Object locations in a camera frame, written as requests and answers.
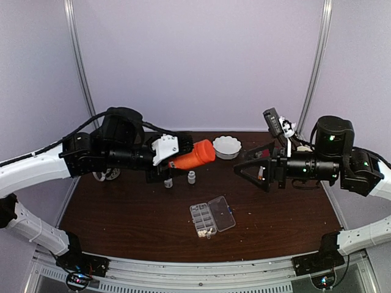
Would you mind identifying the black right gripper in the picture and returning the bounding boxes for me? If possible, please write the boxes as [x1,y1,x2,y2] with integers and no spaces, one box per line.
[233,140,341,194]

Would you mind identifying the orange pill bottle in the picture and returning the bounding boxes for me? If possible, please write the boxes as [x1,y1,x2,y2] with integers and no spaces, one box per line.
[169,139,216,170]

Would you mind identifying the clear plastic pill organizer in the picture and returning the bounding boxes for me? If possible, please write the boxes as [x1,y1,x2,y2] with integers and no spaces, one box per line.
[189,196,236,239]

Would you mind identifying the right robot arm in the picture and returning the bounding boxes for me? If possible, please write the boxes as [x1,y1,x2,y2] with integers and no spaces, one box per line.
[233,115,390,200]

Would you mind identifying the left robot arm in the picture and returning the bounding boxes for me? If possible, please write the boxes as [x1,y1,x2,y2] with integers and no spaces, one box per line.
[1,107,181,271]

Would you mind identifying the white pills in organizer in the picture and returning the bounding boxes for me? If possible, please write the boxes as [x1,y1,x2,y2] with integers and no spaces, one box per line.
[197,227,215,238]

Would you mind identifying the red floral saucer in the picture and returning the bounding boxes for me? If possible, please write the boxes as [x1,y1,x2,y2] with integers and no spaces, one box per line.
[254,148,272,159]

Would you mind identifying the grey capped vitamin bottle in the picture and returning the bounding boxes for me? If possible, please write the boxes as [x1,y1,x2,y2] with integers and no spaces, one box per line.
[258,167,263,180]

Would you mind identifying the small white pill bottle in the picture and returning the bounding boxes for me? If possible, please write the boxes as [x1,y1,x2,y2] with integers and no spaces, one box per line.
[188,171,196,184]

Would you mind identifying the white fluted ceramic bowl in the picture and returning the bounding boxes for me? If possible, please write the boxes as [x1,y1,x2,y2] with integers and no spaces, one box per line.
[212,136,242,160]

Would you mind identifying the cream ribbed ceramic mug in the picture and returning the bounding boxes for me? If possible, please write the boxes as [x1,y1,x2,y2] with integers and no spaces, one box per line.
[297,145,312,151]

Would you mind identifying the floral mug yellow inside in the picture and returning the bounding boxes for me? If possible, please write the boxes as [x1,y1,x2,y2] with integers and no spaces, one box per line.
[92,168,121,182]

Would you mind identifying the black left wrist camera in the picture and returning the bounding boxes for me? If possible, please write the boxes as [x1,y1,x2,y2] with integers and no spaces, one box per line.
[151,134,194,166]

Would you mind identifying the black camera cable left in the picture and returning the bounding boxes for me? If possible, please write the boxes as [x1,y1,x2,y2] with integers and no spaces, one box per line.
[0,111,177,167]

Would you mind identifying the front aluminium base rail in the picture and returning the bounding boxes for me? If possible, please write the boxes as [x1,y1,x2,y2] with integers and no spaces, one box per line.
[24,234,376,293]

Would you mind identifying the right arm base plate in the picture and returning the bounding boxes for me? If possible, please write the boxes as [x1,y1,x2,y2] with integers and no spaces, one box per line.
[291,251,345,277]

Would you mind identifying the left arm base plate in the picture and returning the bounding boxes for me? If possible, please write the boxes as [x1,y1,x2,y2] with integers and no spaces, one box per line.
[55,253,109,277]

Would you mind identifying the aluminium frame post right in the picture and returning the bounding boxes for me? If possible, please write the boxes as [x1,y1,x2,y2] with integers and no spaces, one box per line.
[298,0,333,136]

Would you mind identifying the aluminium frame post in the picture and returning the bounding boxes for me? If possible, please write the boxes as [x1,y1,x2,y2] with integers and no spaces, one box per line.
[298,0,333,136]
[64,0,97,118]

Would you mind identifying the aluminium frame post left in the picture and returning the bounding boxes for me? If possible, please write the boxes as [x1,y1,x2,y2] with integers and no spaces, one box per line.
[64,0,97,118]

